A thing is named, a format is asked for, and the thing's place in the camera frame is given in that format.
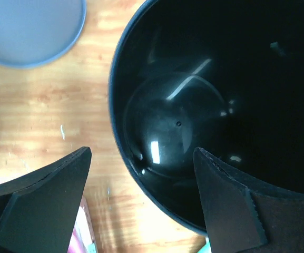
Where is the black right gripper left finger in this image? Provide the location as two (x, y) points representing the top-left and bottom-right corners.
(0, 147), (92, 252)

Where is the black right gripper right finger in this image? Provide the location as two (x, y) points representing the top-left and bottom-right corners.
(193, 148), (304, 252)

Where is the black round bin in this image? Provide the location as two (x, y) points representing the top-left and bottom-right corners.
(109, 1), (304, 235)

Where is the grey bin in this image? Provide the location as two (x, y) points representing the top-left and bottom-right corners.
(0, 0), (87, 69)

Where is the pink folded cloth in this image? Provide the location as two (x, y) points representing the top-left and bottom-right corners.
(67, 229), (86, 253)

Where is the pink perforated basket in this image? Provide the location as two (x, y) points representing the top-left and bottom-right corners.
(74, 196), (97, 253)

